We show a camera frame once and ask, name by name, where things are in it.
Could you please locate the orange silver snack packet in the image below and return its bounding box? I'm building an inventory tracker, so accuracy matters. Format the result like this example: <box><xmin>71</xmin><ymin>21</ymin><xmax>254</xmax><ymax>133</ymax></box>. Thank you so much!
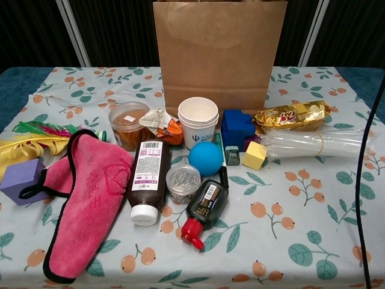
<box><xmin>138</xmin><ymin>108</ymin><xmax>185</xmax><ymax>146</ymax></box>

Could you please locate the gold biscuit packet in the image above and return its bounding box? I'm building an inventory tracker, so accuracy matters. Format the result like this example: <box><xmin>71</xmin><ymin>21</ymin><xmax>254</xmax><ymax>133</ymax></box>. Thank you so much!
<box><xmin>251</xmin><ymin>101</ymin><xmax>339</xmax><ymax>133</ymax></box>

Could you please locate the clear pack of straws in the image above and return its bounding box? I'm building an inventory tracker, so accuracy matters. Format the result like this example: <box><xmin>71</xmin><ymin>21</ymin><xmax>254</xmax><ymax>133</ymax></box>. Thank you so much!
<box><xmin>260</xmin><ymin>128</ymin><xmax>374</xmax><ymax>159</ymax></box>

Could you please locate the brown paper bag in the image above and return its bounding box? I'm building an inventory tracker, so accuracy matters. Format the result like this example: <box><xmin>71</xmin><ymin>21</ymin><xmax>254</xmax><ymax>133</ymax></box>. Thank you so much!
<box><xmin>152</xmin><ymin>0</ymin><xmax>288</xmax><ymax>117</ymax></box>

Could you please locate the blue rubber ball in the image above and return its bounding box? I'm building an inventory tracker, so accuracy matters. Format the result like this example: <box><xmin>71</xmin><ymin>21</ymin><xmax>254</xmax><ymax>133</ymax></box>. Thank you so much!
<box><xmin>188</xmin><ymin>141</ymin><xmax>224</xmax><ymax>177</ymax></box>

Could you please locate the dark green pencil sharpener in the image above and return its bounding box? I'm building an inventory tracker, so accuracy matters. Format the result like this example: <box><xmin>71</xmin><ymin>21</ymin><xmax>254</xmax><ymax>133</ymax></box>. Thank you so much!
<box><xmin>224</xmin><ymin>144</ymin><xmax>241</xmax><ymax>166</ymax></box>

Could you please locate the blue plastic building block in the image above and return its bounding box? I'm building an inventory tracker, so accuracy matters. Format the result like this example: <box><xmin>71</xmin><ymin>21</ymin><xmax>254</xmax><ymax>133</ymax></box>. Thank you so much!
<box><xmin>221</xmin><ymin>110</ymin><xmax>256</xmax><ymax>150</ymax></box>

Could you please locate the green black marker pen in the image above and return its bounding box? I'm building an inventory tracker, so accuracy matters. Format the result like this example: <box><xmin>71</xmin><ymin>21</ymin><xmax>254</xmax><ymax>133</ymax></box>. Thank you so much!
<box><xmin>214</xmin><ymin>132</ymin><xmax>230</xmax><ymax>191</ymax></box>

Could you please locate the brown bottle white cap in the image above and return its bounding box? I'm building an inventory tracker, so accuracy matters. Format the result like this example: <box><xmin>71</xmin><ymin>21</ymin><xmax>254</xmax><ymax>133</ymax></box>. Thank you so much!
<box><xmin>126</xmin><ymin>140</ymin><xmax>171</xmax><ymax>226</ymax></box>

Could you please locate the black bottle red cap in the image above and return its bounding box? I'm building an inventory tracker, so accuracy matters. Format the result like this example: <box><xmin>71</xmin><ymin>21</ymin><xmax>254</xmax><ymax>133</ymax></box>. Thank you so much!
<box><xmin>180</xmin><ymin>179</ymin><xmax>230</xmax><ymax>250</ymax></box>

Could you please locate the small purple block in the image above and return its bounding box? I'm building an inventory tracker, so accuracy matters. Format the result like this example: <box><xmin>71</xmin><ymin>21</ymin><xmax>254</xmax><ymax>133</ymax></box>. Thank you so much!
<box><xmin>244</xmin><ymin>134</ymin><xmax>261</xmax><ymax>148</ymax></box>

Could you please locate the yellow foam cube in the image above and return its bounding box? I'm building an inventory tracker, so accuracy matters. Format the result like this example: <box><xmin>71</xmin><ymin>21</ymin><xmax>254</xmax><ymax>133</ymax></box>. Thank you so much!
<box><xmin>242</xmin><ymin>141</ymin><xmax>268</xmax><ymax>169</ymax></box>

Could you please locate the clear jar of rubber bands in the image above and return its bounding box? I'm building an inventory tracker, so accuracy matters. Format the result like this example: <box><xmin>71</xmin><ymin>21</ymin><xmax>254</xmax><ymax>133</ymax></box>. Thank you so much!
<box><xmin>108</xmin><ymin>101</ymin><xmax>152</xmax><ymax>152</ymax></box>

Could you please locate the pink microfiber towel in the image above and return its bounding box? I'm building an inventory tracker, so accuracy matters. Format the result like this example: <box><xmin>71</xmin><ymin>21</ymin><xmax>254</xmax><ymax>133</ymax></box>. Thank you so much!
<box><xmin>18</xmin><ymin>129</ymin><xmax>135</xmax><ymax>284</ymax></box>

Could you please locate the floral print tablecloth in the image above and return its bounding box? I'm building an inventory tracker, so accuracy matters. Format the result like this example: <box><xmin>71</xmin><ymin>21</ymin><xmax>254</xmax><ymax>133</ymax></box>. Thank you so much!
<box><xmin>0</xmin><ymin>66</ymin><xmax>385</xmax><ymax>289</ymax></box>

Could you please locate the black partition panel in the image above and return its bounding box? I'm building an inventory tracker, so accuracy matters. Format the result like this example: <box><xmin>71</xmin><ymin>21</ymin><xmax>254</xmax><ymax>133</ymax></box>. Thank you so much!
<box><xmin>64</xmin><ymin>0</ymin><xmax>160</xmax><ymax>67</ymax></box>
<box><xmin>0</xmin><ymin>0</ymin><xmax>84</xmax><ymax>72</ymax></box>
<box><xmin>272</xmin><ymin>0</ymin><xmax>324</xmax><ymax>67</ymax></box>
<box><xmin>303</xmin><ymin>0</ymin><xmax>385</xmax><ymax>69</ymax></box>

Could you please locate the colourful feather shuttlecock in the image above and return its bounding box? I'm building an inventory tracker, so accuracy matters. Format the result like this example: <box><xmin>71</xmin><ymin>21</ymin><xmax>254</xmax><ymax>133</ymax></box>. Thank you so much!
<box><xmin>0</xmin><ymin>120</ymin><xmax>84</xmax><ymax>165</ymax></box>

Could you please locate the purple foam cube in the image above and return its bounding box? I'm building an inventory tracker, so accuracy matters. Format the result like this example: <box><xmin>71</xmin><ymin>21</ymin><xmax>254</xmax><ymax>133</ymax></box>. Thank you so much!
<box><xmin>0</xmin><ymin>158</ymin><xmax>51</xmax><ymax>207</ymax></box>

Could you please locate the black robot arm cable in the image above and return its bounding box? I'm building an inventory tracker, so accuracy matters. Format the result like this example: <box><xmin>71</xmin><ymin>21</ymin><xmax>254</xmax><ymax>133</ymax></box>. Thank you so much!
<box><xmin>356</xmin><ymin>102</ymin><xmax>385</xmax><ymax>289</ymax></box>

